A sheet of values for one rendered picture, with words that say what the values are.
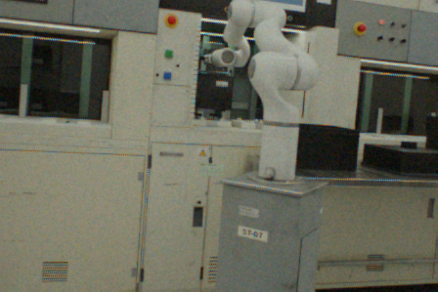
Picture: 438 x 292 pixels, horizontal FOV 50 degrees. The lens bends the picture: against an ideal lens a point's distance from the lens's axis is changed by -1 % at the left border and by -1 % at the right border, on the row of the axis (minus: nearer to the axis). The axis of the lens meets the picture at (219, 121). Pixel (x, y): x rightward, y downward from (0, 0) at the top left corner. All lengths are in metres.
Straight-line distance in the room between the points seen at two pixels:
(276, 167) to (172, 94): 0.81
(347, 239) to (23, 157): 1.64
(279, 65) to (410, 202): 1.50
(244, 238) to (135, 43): 1.04
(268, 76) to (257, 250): 0.54
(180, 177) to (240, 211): 0.74
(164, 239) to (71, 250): 0.41
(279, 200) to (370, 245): 1.31
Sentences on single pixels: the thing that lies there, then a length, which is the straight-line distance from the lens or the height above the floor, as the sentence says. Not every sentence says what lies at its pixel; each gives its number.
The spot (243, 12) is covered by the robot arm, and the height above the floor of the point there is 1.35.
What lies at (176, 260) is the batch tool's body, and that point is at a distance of 2.33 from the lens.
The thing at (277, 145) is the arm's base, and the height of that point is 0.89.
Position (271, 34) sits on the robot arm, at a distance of 1.70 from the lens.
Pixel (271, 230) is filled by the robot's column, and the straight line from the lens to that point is 1.50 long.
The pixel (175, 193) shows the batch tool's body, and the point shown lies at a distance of 2.24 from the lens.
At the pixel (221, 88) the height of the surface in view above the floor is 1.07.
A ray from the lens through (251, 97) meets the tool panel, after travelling 3.18.
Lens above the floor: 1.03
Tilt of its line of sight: 3 degrees down
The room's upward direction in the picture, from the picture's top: 4 degrees clockwise
